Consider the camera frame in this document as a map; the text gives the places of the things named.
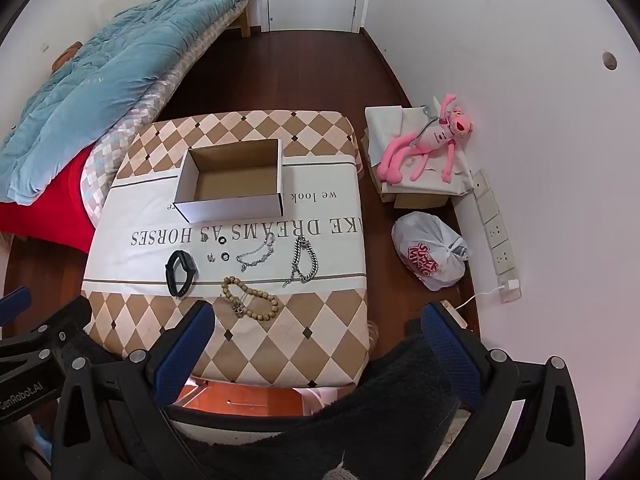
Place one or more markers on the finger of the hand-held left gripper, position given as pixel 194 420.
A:
pixel 70 317
pixel 12 305

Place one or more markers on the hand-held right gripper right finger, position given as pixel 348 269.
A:
pixel 450 350

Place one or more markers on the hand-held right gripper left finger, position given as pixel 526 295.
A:
pixel 182 352

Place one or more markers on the black smart band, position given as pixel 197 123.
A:
pixel 173 280

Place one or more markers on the cardboard box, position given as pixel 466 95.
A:
pixel 227 185

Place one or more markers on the black fleece clothing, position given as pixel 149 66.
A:
pixel 390 410

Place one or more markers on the white charger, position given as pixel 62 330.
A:
pixel 511 287

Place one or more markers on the white plastic bag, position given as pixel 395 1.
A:
pixel 425 255

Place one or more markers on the red cloth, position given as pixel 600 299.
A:
pixel 45 210

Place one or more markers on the checkered bed mattress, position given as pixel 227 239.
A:
pixel 105 160

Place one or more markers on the pink plush toy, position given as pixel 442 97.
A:
pixel 437 137

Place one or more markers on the bed with blue duvet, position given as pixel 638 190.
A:
pixel 110 85

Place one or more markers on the grey metal hanger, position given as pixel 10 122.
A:
pixel 425 110

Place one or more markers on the brown pillow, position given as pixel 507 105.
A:
pixel 67 55

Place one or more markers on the row of wall outlets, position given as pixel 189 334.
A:
pixel 495 235

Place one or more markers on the wooden bed frame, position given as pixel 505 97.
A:
pixel 245 22

